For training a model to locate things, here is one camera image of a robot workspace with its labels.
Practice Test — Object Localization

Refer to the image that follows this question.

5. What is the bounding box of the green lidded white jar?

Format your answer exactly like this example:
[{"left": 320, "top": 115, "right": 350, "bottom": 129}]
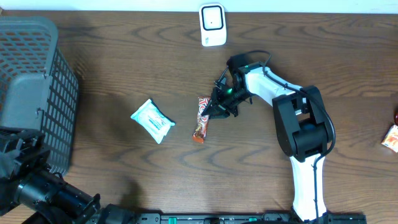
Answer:
[{"left": 394, "top": 109, "right": 398, "bottom": 126}]

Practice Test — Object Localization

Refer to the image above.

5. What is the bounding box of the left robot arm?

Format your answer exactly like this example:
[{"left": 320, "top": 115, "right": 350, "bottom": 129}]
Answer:
[{"left": 1, "top": 127, "right": 136, "bottom": 223}]

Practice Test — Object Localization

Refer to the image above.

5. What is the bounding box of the orange Kleenex tissue pack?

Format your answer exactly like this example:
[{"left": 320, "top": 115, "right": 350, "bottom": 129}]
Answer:
[{"left": 381, "top": 124, "right": 398, "bottom": 152}]

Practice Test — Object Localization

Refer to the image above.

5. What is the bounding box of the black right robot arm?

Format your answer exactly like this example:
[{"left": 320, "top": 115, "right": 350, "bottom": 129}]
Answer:
[{"left": 202, "top": 54, "right": 336, "bottom": 222}]

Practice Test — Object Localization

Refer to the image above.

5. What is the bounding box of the teal wet wipes packet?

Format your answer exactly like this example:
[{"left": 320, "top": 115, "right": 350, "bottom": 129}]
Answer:
[{"left": 131, "top": 99, "right": 175, "bottom": 144}]

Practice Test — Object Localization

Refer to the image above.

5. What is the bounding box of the grey plastic mesh basket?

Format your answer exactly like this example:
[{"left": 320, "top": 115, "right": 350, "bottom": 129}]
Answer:
[{"left": 1, "top": 16, "right": 79, "bottom": 175}]

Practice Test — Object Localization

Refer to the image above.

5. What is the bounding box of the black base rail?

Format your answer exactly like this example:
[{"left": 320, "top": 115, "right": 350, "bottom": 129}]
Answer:
[{"left": 132, "top": 212, "right": 367, "bottom": 224}]

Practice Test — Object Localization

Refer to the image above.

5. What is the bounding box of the red Topps candy bar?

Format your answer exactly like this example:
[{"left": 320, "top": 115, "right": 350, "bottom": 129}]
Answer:
[{"left": 192, "top": 96, "right": 210, "bottom": 144}]

